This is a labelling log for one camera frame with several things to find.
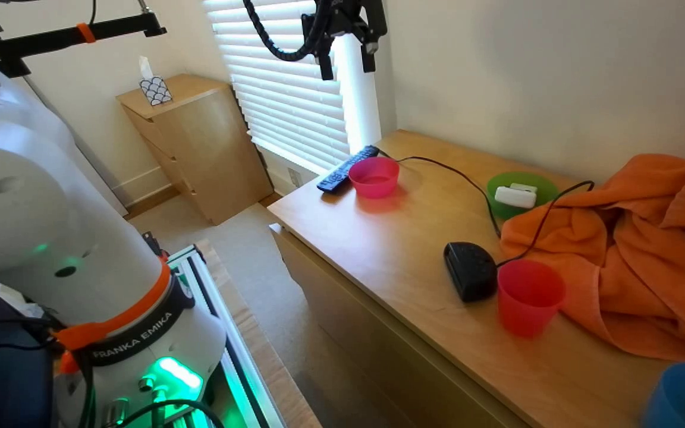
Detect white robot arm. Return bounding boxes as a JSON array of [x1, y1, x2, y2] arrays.
[[0, 73, 226, 428]]

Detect red plastic cup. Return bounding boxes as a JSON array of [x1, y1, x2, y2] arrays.
[[497, 260, 567, 337]]

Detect black remote control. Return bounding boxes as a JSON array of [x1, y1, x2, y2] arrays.
[[316, 145, 378, 195]]

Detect pink bowl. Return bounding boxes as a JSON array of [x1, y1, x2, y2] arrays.
[[347, 157, 399, 198]]

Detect wooden dresser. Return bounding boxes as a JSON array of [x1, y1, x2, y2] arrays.
[[271, 132, 685, 428]]

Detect white window blinds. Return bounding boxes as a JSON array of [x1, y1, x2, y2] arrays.
[[202, 0, 347, 174]]

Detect black computer mouse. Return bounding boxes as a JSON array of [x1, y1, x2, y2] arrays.
[[442, 243, 497, 303]]

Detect small wooden cabinet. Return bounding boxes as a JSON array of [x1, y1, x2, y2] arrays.
[[119, 73, 275, 224]]

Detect green bowl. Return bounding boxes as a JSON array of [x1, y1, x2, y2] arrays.
[[485, 171, 560, 222]]

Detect patterned tissue box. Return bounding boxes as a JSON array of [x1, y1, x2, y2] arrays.
[[138, 57, 172, 108]]

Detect orange towel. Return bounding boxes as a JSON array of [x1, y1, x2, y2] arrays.
[[501, 154, 685, 360]]

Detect black corrugated cable conduit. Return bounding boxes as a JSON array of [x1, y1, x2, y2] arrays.
[[240, 0, 338, 66]]

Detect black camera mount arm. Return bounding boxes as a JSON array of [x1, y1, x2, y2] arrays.
[[0, 12, 168, 78]]

